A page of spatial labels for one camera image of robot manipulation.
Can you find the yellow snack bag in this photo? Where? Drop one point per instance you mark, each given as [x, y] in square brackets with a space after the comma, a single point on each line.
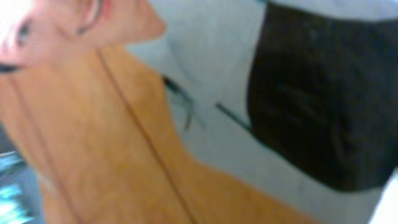
[93, 123]

